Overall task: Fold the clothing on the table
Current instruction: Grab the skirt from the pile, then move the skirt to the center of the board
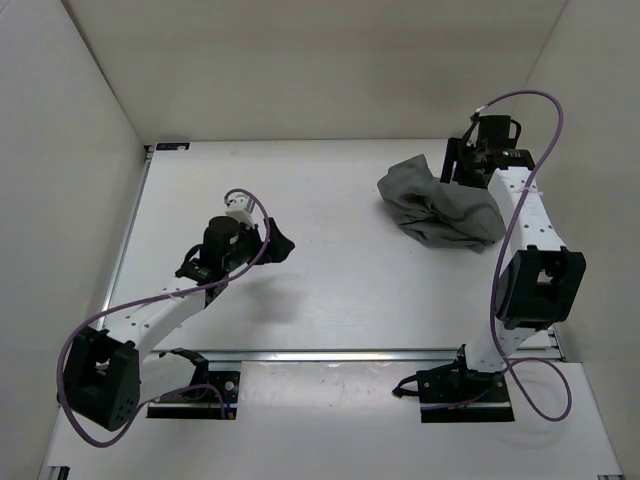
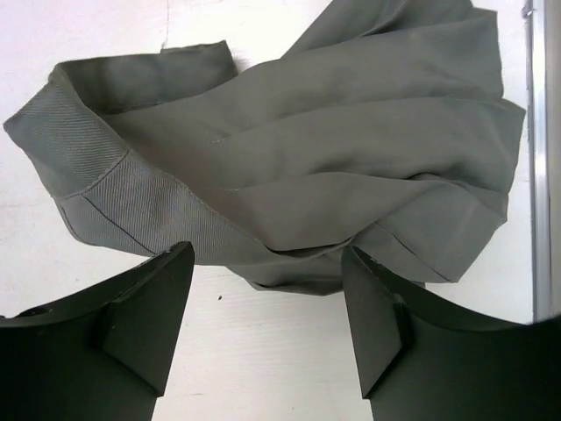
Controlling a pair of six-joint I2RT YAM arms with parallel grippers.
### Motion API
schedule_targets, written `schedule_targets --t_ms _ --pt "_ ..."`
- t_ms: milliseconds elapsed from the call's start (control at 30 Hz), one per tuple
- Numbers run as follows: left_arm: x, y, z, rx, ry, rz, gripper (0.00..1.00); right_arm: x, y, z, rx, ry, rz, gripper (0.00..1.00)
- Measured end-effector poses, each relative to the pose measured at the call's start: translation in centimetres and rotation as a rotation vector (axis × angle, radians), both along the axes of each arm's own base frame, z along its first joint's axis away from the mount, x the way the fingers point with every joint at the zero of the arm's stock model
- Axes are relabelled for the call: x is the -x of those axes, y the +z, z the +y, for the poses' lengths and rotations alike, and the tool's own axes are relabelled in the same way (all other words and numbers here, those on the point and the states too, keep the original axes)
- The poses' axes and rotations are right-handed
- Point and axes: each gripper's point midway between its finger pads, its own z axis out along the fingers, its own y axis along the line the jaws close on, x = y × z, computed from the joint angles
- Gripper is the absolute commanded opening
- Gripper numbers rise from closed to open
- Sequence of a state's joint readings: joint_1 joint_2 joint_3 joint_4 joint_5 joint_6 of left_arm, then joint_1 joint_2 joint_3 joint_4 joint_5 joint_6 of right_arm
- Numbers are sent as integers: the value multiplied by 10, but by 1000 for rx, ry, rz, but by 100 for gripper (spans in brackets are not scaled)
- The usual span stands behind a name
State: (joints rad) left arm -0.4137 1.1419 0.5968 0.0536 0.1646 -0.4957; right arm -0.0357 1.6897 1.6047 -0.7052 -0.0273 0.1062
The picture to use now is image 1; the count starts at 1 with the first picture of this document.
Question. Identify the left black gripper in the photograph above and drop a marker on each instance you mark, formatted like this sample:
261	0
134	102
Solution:
282	245

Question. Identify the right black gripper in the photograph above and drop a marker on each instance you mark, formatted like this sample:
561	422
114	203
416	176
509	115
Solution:
453	147

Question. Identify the grey pleated skirt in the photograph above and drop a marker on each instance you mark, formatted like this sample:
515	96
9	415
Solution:
439	215

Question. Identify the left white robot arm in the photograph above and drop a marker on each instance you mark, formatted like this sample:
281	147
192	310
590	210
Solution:
109	373

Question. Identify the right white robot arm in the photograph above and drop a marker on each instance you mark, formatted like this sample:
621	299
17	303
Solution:
534	287

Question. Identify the blue table label left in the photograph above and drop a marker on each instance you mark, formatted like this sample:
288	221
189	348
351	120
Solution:
172	146

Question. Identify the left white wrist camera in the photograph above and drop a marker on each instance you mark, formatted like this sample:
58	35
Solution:
240	207

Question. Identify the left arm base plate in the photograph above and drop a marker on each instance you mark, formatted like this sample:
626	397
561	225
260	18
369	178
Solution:
203	403

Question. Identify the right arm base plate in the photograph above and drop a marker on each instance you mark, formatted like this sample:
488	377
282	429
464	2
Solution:
449	395

